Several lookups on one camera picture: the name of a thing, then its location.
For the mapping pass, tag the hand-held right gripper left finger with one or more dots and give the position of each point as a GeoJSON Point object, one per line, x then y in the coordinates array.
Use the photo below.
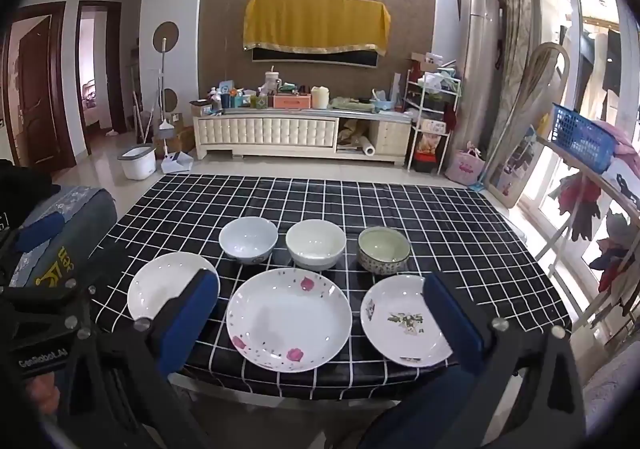
{"type": "Point", "coordinates": [192, 314]}

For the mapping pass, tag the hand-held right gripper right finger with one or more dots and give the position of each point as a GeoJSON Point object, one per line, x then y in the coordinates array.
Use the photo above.
{"type": "Point", "coordinates": [452, 316]}

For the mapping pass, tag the blue plastic basket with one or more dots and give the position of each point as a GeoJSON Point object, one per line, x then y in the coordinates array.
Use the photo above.
{"type": "Point", "coordinates": [585, 134]}

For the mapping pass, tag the cream white bowl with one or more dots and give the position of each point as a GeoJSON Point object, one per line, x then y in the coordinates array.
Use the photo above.
{"type": "Point", "coordinates": [315, 241]}

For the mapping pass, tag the white paper roll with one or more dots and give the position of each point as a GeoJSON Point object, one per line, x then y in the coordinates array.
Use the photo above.
{"type": "Point", "coordinates": [367, 148]}

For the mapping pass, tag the box with dark lid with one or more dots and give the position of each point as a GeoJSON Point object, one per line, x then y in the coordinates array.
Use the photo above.
{"type": "Point", "coordinates": [201, 108]}

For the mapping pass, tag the white dustpan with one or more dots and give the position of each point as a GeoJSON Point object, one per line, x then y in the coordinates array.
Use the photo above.
{"type": "Point", "coordinates": [177, 163]}

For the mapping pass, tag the white mop bucket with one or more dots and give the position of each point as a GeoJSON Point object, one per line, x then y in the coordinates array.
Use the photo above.
{"type": "Point", "coordinates": [137, 166]}

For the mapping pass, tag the dark wooden door frame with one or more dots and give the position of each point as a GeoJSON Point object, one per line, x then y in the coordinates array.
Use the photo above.
{"type": "Point", "coordinates": [79, 79]}

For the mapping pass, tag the clothes drying rack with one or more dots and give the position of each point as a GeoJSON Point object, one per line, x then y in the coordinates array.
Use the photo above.
{"type": "Point", "coordinates": [617, 196]}

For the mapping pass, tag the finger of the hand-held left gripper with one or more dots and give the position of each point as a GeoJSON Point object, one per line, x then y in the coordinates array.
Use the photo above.
{"type": "Point", "coordinates": [60, 289]}
{"type": "Point", "coordinates": [40, 230]}

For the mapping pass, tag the grey sofa with blue cloth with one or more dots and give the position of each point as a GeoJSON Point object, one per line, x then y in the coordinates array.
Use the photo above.
{"type": "Point", "coordinates": [85, 224]}

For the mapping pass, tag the black checked tablecloth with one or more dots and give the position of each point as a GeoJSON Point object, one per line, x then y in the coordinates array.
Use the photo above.
{"type": "Point", "coordinates": [350, 199]}

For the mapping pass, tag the silver tower air conditioner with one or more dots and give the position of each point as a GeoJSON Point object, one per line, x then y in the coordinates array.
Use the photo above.
{"type": "Point", "coordinates": [480, 79]}

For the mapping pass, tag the blue plastic basin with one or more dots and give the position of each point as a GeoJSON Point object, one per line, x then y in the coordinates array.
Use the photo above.
{"type": "Point", "coordinates": [383, 105]}

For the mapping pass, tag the brown round wall disc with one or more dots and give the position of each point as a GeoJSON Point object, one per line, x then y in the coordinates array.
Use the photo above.
{"type": "Point", "coordinates": [172, 36]}
{"type": "Point", "coordinates": [171, 100]}

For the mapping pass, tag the orange storage box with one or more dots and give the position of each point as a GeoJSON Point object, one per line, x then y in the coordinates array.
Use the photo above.
{"type": "Point", "coordinates": [291, 102]}

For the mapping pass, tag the green patterned bowl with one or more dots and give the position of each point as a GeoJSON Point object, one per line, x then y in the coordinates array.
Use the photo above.
{"type": "Point", "coordinates": [382, 249]}

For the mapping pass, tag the plain white plate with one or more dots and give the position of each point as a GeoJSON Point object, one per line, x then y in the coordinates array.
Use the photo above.
{"type": "Point", "coordinates": [150, 289]}

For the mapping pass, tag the cardboard box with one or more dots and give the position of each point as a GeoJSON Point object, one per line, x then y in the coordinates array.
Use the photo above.
{"type": "Point", "coordinates": [185, 136]}

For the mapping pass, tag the red hanging garment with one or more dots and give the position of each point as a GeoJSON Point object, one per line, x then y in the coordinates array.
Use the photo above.
{"type": "Point", "coordinates": [575, 199]}

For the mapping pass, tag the white bowl with printed outside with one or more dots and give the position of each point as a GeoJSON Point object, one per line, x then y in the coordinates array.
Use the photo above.
{"type": "Point", "coordinates": [247, 239]}

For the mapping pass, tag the beige patterned curtain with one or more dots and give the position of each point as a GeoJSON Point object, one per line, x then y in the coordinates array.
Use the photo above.
{"type": "Point", "coordinates": [515, 29]}

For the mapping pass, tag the person's left hand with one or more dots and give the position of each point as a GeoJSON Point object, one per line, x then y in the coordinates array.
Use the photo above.
{"type": "Point", "coordinates": [40, 391]}

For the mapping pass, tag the dark wooden door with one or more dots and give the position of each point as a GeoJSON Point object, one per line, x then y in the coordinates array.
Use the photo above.
{"type": "Point", "coordinates": [37, 94]}

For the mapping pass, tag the white tumbler with straw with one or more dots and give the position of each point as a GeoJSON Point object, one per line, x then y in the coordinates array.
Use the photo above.
{"type": "Point", "coordinates": [272, 81]}

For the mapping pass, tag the folded beige lounge chair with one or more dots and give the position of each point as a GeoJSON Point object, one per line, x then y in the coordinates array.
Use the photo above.
{"type": "Point", "coordinates": [535, 79]}

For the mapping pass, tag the white metal shelf rack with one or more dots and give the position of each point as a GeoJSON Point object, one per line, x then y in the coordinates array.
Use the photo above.
{"type": "Point", "coordinates": [433, 92]}

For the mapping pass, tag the cream tufted TV cabinet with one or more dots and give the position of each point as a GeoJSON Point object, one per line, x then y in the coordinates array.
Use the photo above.
{"type": "Point", "coordinates": [265, 131]}

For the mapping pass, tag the green folded cloth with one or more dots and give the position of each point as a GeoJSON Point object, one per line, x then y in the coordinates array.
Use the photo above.
{"type": "Point", "coordinates": [350, 103]}

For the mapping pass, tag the black cloth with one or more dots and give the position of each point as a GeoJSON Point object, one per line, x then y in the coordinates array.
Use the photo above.
{"type": "Point", "coordinates": [25, 189]}

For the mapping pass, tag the wall television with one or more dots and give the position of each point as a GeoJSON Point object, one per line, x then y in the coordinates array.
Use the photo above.
{"type": "Point", "coordinates": [350, 60]}

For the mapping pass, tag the pink bag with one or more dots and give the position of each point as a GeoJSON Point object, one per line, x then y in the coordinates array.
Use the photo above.
{"type": "Point", "coordinates": [465, 169]}

